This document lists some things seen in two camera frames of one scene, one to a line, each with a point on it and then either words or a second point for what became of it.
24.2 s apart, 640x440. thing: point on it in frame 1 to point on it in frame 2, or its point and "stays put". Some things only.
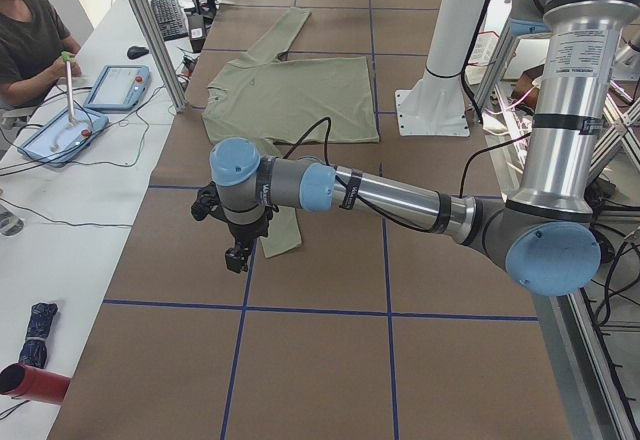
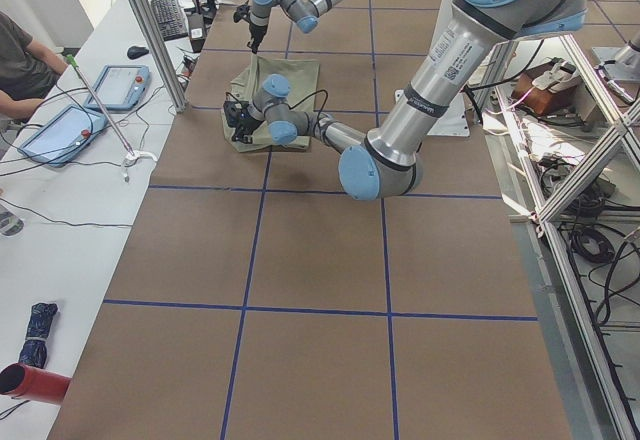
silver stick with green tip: [67, 57] to [73, 62]
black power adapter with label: [197, 31] stays put
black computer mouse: [136, 51] stays put
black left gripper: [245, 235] to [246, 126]
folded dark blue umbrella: [34, 352] stays put
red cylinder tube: [21, 380] stays put
